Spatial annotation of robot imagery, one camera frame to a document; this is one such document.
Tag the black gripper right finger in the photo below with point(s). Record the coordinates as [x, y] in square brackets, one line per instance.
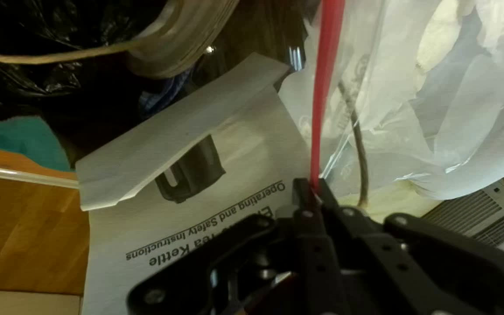
[416, 263]

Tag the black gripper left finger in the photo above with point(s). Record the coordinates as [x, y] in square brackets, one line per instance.
[253, 263]

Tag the clear zip bag red seal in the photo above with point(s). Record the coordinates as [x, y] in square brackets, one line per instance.
[375, 70]

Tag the teal blue fabric bag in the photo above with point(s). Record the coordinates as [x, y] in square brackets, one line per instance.
[25, 140]

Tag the grilled air conditioner unit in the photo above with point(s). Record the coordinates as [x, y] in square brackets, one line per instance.
[480, 219]

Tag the white kettle instruction manual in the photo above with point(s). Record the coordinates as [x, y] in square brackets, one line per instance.
[206, 128]

